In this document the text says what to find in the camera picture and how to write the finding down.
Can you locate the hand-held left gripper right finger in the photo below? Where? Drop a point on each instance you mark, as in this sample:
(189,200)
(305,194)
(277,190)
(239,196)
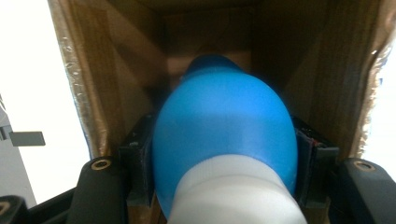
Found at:
(314,168)

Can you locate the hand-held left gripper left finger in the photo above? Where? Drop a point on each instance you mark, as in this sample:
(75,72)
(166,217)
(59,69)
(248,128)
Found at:
(140,161)

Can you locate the blue round bottle white cap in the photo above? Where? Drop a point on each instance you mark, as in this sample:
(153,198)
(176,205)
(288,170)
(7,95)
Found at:
(218,118)

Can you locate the blue cardboard box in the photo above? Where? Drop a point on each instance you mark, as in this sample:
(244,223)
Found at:
(124,62)

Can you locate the dark tape strip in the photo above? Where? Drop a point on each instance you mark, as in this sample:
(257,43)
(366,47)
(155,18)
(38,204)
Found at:
(28,138)

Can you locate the white paper mat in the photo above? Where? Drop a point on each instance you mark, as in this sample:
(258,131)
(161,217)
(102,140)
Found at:
(31,62)

